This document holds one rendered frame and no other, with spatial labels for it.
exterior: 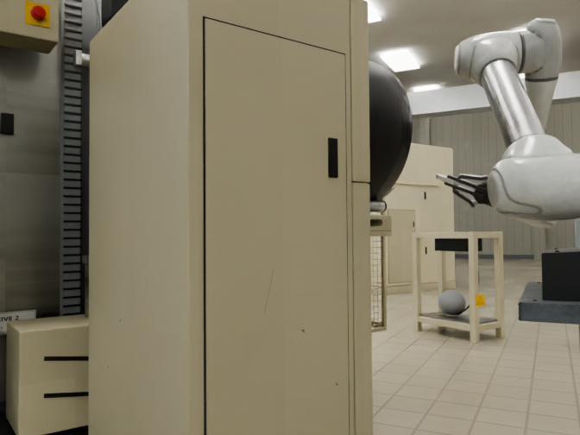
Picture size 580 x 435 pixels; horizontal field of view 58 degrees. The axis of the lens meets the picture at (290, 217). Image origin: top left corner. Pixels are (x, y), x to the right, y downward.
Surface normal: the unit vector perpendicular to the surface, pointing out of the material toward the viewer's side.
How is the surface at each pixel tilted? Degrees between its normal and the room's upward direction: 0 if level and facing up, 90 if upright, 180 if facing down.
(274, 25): 90
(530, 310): 90
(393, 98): 74
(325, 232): 90
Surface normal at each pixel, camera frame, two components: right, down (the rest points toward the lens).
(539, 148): -0.19, -0.72
